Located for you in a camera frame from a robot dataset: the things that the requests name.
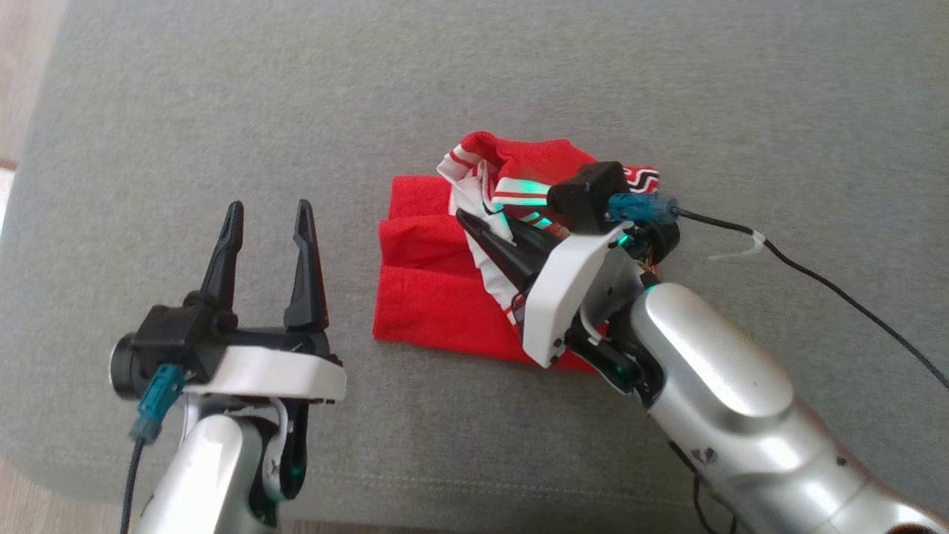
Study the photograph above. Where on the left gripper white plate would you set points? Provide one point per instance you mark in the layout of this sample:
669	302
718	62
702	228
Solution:
274	374

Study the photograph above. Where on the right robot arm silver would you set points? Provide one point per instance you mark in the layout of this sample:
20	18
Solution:
712	356

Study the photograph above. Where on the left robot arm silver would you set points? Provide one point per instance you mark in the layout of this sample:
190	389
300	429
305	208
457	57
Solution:
207	467

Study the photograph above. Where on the large grey sofa seat cushion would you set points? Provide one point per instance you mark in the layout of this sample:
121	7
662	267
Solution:
519	74

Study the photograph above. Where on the red white striped jersey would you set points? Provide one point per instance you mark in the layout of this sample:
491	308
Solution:
430	297

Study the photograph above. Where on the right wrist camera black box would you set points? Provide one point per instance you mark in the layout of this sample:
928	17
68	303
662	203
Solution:
589	194

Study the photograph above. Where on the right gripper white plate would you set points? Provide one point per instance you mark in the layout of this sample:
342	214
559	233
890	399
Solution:
567	289

